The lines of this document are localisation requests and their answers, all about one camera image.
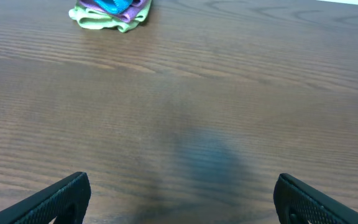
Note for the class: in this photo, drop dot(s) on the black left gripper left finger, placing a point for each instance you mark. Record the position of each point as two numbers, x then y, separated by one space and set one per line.
64 202

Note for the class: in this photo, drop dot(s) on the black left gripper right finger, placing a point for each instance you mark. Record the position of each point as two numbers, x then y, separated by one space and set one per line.
298 203

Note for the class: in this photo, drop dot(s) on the folded light green cloth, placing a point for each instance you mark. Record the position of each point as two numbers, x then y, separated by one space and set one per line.
89 19

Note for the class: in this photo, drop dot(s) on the folded blue cloth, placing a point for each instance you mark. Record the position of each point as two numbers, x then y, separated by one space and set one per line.
114 6

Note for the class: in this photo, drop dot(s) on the folded purple cloth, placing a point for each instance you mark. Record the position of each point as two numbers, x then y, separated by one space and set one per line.
126 16

